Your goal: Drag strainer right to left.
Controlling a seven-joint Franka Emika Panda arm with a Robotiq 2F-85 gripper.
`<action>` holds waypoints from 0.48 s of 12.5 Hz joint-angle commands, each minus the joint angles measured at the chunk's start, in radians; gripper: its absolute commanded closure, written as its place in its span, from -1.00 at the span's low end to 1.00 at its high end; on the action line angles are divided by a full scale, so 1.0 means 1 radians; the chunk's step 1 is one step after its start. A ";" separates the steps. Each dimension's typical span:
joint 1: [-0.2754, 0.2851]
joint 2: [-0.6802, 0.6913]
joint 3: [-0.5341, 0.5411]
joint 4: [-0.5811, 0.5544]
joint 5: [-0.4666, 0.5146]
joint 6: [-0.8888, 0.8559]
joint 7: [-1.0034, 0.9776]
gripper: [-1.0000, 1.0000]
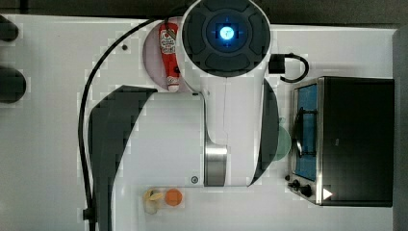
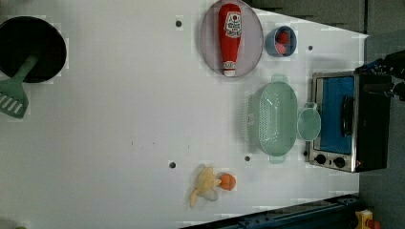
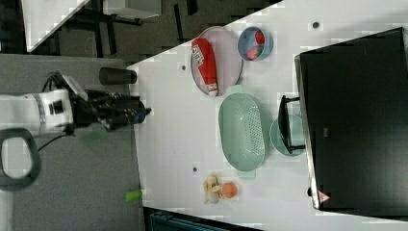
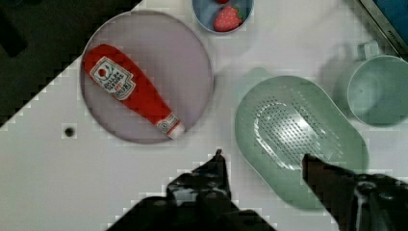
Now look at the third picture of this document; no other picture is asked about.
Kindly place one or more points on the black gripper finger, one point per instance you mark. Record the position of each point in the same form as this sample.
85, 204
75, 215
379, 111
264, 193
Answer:
144, 112
139, 118

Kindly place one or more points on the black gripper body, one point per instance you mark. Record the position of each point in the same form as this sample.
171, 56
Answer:
113, 110

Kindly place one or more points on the mint green oval strainer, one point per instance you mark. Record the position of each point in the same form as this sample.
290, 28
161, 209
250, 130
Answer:
241, 132

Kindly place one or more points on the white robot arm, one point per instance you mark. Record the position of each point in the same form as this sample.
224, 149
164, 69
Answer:
64, 111

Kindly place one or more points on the dark cylindrical cup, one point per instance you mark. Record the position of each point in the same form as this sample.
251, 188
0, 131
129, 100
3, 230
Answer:
116, 76

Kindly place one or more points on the green cylinder on floor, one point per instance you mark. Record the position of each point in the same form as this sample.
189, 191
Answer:
132, 196

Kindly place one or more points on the red ketchup bottle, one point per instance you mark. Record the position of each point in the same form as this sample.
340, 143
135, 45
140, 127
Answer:
204, 57

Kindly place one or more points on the orange toy fruit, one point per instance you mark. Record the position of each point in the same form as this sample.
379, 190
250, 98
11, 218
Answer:
229, 190

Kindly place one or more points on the white table in background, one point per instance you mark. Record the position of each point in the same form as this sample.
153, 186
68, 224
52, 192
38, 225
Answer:
42, 18

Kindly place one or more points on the blue bowl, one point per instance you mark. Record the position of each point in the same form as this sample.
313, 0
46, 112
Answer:
247, 40

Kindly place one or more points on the pink toy fruit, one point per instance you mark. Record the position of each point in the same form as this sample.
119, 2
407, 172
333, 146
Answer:
255, 52

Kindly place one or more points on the red strawberry toy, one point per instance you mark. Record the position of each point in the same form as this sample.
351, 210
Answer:
259, 36

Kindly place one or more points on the mint green round plate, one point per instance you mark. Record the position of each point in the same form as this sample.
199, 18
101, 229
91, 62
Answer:
297, 136

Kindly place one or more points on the black toaster oven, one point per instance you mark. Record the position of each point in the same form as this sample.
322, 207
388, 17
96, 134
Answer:
354, 110

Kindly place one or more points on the black oven door handle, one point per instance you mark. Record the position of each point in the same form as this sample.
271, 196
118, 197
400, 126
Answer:
285, 126

